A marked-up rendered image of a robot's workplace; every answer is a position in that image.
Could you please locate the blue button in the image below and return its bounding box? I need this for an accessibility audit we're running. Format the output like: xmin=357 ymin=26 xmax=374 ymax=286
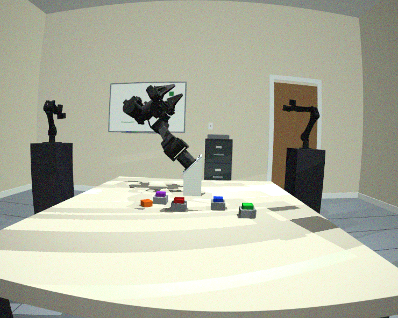
xmin=211 ymin=196 xmax=225 ymax=210

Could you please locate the orange block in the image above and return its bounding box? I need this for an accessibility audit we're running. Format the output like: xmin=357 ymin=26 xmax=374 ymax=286
xmin=141 ymin=199 xmax=153 ymax=207

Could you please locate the purple button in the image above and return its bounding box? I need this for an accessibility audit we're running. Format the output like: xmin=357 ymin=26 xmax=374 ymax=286
xmin=153 ymin=191 xmax=168 ymax=205

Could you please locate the green button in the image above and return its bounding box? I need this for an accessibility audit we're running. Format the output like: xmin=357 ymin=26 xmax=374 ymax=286
xmin=239 ymin=203 xmax=257 ymax=219

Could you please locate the red button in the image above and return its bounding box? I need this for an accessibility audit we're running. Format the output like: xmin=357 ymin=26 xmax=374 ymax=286
xmin=170 ymin=197 xmax=187 ymax=212

